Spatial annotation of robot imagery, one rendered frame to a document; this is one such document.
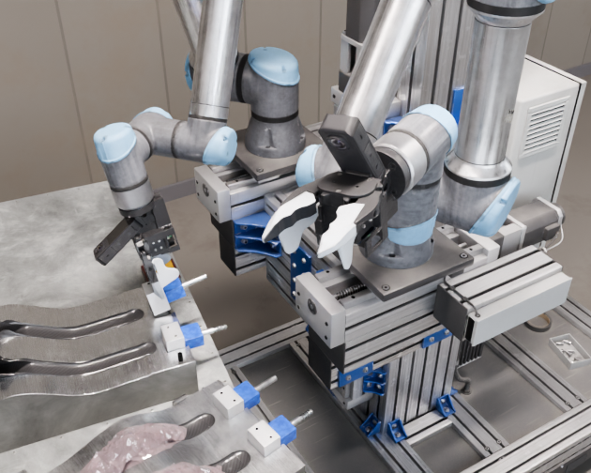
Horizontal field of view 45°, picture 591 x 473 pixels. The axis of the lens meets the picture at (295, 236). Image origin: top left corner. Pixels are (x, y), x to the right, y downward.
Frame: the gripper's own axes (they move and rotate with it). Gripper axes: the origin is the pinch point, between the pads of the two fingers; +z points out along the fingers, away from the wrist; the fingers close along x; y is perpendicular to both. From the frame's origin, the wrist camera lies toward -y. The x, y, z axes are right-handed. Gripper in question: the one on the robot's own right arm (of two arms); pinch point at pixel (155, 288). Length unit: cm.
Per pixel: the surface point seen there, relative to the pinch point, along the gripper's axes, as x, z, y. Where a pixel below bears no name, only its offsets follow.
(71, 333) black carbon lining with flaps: 0.3, 3.4, -18.7
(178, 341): -13.5, 4.9, 0.4
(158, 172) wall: 185, 57, 26
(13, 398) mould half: -18.4, -0.5, -30.1
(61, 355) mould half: -7.0, 2.4, -21.3
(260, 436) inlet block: -38.4, 12.4, 7.1
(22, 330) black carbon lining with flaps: 0.2, -1.5, -27.1
